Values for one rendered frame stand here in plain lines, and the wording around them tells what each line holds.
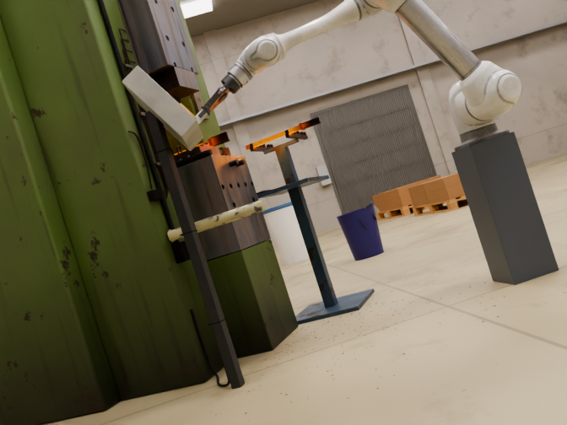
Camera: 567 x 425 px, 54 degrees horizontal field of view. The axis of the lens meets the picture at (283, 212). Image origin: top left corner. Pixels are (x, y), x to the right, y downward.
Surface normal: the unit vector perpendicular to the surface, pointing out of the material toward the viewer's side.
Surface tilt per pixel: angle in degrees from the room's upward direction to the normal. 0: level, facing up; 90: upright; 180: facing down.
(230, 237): 90
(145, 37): 90
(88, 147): 90
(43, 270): 90
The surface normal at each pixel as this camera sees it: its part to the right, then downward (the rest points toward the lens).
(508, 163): 0.07, -0.04
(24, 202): -0.33, 0.09
